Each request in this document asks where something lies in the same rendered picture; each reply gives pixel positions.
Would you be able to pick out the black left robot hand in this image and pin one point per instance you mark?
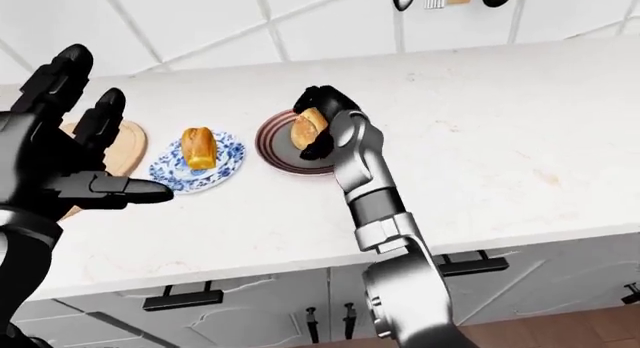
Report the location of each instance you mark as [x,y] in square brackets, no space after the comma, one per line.
[35,145]

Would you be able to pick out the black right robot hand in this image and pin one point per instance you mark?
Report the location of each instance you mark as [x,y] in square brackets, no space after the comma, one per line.
[325,100]

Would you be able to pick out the round bread roll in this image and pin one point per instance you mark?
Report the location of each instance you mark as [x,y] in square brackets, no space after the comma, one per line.
[306,127]

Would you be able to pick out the round wooden cutting board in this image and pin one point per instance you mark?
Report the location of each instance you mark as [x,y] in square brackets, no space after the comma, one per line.
[127,145]

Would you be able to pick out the maroon striped grey plate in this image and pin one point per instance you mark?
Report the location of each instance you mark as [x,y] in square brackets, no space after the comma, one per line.
[275,145]

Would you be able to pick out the golden loaf bread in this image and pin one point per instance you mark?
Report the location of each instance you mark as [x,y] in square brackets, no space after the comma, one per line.
[199,148]

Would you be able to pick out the blue floral white plate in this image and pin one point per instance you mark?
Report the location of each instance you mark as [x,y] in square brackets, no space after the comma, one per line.
[170,168]

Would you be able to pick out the white kitchen cabinet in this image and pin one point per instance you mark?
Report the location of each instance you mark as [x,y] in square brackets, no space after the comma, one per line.
[500,295]

